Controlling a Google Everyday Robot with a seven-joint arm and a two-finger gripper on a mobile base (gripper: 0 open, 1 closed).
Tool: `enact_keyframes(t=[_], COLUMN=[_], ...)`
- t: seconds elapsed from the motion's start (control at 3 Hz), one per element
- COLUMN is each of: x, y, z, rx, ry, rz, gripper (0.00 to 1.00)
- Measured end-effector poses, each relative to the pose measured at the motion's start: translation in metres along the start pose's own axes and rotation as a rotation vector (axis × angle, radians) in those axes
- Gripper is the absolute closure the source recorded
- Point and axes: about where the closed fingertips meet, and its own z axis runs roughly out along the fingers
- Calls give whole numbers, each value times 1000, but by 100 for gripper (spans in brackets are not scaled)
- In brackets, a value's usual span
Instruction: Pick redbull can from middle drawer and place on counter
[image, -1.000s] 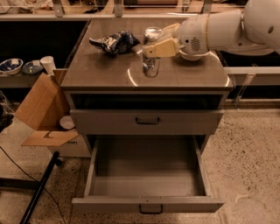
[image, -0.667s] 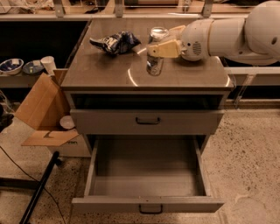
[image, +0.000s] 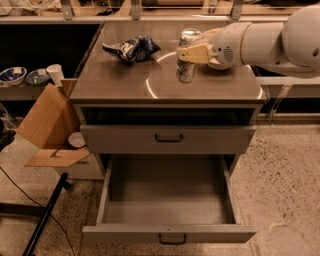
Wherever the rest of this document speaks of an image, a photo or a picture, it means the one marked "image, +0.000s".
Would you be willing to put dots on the black metal stand leg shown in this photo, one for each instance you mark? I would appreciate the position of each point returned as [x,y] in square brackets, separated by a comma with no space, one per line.
[45,214]

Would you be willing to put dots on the crumpled blue chip bag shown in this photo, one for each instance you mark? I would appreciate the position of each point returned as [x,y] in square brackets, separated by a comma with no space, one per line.
[133,50]

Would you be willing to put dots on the white paper cup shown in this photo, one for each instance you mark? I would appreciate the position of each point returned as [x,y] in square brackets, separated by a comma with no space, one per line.
[56,73]

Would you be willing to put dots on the open grey lower drawer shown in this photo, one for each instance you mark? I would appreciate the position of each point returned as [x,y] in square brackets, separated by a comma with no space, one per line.
[168,200]

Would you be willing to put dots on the grey upper drawer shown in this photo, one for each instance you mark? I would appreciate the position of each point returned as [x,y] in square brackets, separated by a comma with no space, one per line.
[140,139]

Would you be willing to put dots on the grey drawer cabinet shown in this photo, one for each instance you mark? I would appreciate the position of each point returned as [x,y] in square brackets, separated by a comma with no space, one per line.
[110,92]

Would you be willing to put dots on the small white bowl in box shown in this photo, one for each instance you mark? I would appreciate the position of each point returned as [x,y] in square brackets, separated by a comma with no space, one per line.
[76,140]

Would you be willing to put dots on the silver redbull can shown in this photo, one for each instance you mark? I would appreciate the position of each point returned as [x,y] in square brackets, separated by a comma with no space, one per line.
[186,70]

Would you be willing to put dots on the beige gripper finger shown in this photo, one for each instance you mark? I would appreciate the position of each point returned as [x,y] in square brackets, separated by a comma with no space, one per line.
[200,54]
[209,35]

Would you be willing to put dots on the open cardboard box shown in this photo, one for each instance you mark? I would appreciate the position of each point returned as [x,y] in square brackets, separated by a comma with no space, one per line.
[48,125]

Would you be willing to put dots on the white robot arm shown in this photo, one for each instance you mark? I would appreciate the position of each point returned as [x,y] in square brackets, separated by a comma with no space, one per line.
[288,48]

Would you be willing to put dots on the blue patterned bowl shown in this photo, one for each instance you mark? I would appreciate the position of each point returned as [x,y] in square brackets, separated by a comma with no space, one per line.
[13,76]
[38,78]

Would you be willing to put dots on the blue patterned bowl right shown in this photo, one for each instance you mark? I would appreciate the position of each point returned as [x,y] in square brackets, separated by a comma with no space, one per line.
[38,78]

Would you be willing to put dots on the blue patterned bowl left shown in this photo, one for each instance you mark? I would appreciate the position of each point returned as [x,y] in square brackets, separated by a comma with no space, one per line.
[13,76]

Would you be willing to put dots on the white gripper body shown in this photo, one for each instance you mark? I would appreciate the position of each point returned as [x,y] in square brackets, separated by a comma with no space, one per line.
[226,46]

